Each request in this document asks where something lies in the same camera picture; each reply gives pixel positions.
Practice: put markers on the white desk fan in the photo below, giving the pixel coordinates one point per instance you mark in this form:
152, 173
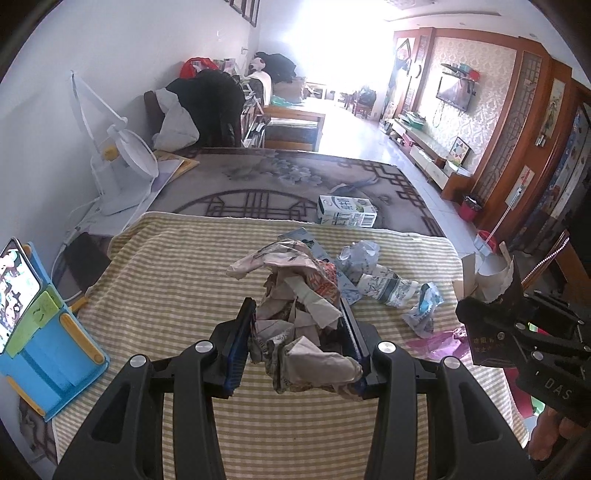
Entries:
123, 166

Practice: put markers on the wooden sofa bench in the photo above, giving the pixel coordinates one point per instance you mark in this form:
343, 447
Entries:
287, 124

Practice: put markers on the white green milk carton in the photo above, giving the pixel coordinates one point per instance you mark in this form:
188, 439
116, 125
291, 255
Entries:
346, 211

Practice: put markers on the wall mounted television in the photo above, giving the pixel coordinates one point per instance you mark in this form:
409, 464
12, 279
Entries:
456, 91

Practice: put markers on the white plastic bag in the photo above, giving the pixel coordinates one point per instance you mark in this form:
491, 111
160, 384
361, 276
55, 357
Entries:
177, 130

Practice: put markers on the striped yellow table mat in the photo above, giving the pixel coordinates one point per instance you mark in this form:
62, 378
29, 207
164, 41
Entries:
167, 286

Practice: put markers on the grey patterned table cover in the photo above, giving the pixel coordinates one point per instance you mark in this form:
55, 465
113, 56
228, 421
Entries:
286, 185

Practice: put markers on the right hand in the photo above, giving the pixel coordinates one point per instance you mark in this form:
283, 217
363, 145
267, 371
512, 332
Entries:
551, 426

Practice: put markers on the printed paper wad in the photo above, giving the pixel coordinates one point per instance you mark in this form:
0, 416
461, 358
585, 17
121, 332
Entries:
295, 332

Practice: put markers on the wooden carved chair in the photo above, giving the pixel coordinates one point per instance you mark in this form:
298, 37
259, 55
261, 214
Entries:
577, 288

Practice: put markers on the magazine rack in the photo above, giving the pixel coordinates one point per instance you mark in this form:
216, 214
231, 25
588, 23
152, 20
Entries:
253, 119

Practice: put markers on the low tv cabinet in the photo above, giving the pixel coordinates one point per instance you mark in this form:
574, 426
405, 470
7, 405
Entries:
432, 159

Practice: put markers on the pink plastic bag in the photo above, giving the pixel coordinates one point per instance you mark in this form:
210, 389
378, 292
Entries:
447, 343

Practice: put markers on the white patterned paper cup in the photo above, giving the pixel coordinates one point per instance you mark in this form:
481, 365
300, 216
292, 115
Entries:
391, 290

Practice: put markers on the blue green phone stand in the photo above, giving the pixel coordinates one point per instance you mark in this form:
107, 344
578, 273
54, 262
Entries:
51, 358

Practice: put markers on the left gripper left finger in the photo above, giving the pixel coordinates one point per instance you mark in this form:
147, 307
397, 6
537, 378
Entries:
121, 437

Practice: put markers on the red green trash bin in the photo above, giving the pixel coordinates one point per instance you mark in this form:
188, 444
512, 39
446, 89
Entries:
527, 405

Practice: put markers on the blue white snack wrapper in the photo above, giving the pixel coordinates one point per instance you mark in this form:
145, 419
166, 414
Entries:
421, 317

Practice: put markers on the framed wall pictures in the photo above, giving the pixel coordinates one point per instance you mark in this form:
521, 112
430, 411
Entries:
248, 9

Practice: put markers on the black tablet on table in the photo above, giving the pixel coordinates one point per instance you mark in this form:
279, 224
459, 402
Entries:
86, 260

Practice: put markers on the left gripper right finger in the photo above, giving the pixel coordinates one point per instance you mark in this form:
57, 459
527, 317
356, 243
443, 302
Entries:
468, 436

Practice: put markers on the small red floor bin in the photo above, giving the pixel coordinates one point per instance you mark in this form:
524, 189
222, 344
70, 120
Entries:
469, 209

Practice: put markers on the smartphone with lit screen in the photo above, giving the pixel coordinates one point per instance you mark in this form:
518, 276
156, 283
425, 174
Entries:
19, 287

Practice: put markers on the dark brown small box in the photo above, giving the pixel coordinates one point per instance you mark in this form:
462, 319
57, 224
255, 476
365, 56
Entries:
491, 333

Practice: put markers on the white paper ball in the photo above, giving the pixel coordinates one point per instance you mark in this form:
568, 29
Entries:
357, 259

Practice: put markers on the black clothes pile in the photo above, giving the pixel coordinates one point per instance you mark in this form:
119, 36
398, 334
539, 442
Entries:
214, 101

